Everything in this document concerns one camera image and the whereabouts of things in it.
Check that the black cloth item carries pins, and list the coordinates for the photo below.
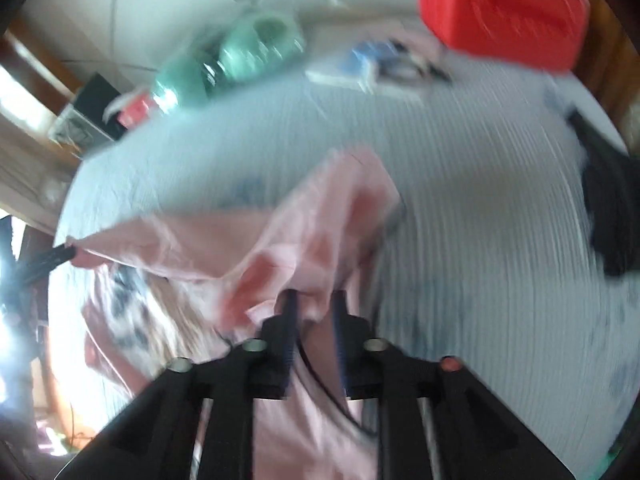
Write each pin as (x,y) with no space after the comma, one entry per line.
(610,183)

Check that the red tissue box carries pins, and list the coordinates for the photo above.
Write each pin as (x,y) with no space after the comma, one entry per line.
(130,109)

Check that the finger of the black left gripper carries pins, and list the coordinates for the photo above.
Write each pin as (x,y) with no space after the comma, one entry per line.
(30,271)

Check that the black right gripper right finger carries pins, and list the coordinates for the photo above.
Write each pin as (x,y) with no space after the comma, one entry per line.
(436,420)

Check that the pink printed t-shirt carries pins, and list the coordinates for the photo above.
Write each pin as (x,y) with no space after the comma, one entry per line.
(167,286)

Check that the dark green gift bag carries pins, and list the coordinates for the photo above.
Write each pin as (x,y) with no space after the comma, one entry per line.
(83,124)

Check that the green yarn ball in plastic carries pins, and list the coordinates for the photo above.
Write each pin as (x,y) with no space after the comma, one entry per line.
(185,81)

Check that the light blue ribbed bedsheet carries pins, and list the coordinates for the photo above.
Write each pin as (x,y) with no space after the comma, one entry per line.
(486,257)

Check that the red plastic case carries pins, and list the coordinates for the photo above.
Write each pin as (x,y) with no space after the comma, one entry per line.
(543,34)

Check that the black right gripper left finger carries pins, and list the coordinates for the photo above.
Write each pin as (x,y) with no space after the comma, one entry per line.
(197,420)

